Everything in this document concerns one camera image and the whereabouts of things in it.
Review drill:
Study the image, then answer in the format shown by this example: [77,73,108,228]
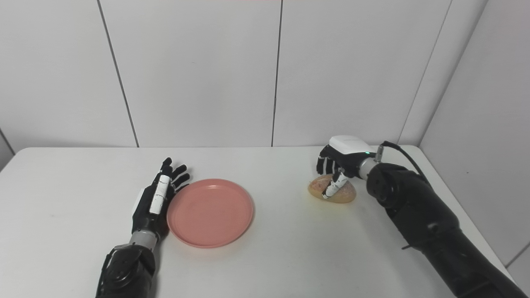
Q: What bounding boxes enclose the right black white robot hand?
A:
[316,135,378,200]

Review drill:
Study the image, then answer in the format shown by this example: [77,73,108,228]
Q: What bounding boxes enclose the pink round plate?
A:
[166,178,255,249]

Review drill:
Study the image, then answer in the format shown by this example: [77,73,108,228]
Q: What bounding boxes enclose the golden bread roll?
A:
[307,174,357,204]

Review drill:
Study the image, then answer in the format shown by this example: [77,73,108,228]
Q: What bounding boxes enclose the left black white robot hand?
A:
[131,157,191,239]

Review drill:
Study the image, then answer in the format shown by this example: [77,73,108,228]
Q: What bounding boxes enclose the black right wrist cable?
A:
[374,141,432,185]

